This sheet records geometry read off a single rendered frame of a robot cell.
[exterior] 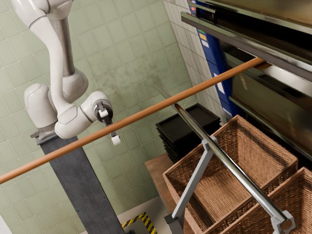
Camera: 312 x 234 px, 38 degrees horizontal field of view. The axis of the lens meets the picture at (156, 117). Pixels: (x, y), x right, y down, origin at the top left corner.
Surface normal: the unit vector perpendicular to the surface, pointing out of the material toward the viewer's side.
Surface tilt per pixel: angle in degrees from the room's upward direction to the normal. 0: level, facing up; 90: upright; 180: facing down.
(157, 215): 0
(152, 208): 0
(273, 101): 70
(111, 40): 90
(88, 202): 90
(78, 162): 90
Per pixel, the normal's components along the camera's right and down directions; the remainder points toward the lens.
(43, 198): 0.25, 0.33
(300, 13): -0.97, 0.10
